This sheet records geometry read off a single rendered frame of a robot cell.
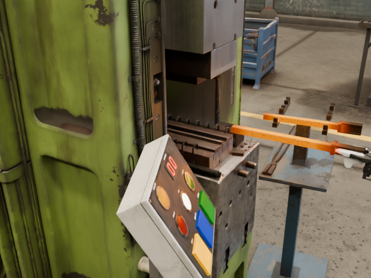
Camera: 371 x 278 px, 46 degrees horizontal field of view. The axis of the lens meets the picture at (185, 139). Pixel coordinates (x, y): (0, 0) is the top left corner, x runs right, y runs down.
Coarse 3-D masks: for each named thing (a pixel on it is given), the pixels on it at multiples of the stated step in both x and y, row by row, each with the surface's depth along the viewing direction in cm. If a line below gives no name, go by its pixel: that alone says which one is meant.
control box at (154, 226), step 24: (168, 144) 118; (144, 168) 108; (168, 168) 110; (144, 192) 95; (168, 192) 104; (192, 192) 118; (120, 216) 94; (144, 216) 93; (168, 216) 98; (192, 216) 110; (144, 240) 96; (168, 240) 95; (192, 240) 104; (168, 264) 98; (192, 264) 98
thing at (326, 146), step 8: (232, 128) 159; (240, 128) 158; (248, 128) 158; (256, 136) 155; (264, 136) 154; (272, 136) 152; (280, 136) 151; (288, 136) 150; (296, 136) 150; (296, 144) 148; (304, 144) 147; (312, 144) 145; (320, 144) 144; (328, 144) 144; (336, 144) 143; (344, 144) 142; (336, 152) 142
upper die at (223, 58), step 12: (216, 48) 143; (228, 48) 150; (168, 60) 149; (180, 60) 147; (192, 60) 144; (204, 60) 142; (216, 60) 144; (228, 60) 152; (180, 72) 149; (192, 72) 146; (204, 72) 144; (216, 72) 146
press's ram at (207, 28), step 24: (168, 0) 135; (192, 0) 131; (216, 0) 135; (240, 0) 150; (168, 24) 138; (192, 24) 134; (216, 24) 139; (240, 24) 154; (168, 48) 141; (192, 48) 137
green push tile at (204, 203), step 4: (200, 192) 124; (200, 196) 122; (204, 196) 123; (200, 200) 120; (204, 200) 122; (208, 200) 125; (200, 204) 118; (204, 204) 120; (208, 204) 123; (204, 208) 119; (208, 208) 122; (212, 208) 125; (204, 212) 119; (208, 212) 120; (212, 212) 123; (208, 216) 120; (212, 216) 122; (212, 220) 120
